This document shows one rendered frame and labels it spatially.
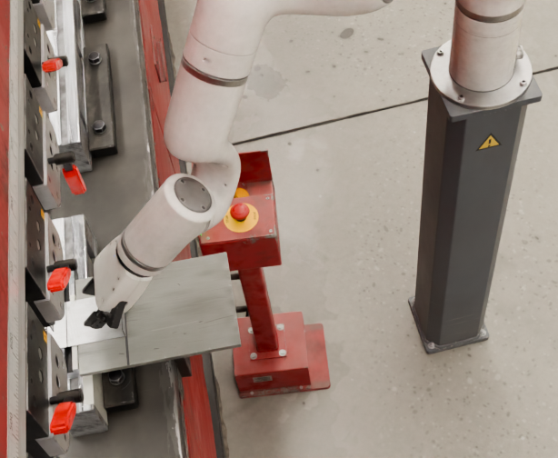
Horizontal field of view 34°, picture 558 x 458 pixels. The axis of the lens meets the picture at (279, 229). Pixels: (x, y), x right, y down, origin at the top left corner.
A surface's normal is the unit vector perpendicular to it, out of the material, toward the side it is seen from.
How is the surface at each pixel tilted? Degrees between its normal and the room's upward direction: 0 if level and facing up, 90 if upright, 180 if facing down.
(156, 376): 0
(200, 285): 0
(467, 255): 90
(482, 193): 90
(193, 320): 0
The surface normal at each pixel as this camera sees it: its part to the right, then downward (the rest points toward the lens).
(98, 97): -0.09, -0.55
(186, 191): 0.54, -0.55
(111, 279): -0.79, -0.14
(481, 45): -0.29, 0.81
